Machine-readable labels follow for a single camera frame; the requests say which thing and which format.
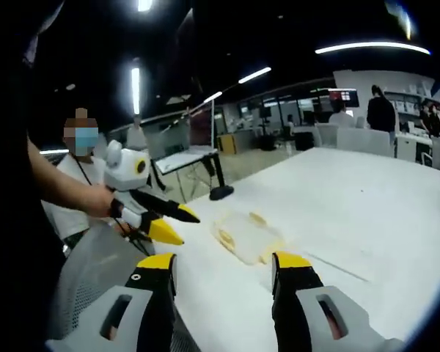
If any wall screen with red picture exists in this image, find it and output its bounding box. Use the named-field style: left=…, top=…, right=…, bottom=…
left=329, top=88, right=359, bottom=108

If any yellow cabinet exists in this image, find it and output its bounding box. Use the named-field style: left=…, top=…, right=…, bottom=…
left=216, top=133, right=238, bottom=154

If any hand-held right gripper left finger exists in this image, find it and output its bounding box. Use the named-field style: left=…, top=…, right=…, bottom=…
left=45, top=252, right=179, bottom=352

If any white office chair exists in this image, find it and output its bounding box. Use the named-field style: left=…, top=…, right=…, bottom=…
left=336, top=126, right=394, bottom=158

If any person's left hand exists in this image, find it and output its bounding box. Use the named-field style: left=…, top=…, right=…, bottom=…
left=90, top=184, right=119, bottom=220

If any black stand base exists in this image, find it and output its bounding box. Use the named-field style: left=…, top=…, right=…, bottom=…
left=208, top=184, right=236, bottom=202

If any folding table with black legs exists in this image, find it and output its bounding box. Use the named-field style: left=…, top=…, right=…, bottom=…
left=154, top=145, right=227, bottom=205

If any person's dark clothing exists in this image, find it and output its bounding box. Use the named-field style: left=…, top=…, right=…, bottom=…
left=0, top=0, right=69, bottom=352

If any grey mesh office chair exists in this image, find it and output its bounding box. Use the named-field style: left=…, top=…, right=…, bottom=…
left=54, top=222, right=202, bottom=352

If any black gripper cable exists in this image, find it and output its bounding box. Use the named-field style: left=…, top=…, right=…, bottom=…
left=111, top=216, right=152, bottom=257

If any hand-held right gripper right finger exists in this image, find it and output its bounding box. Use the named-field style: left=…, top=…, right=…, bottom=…
left=271, top=251, right=404, bottom=352

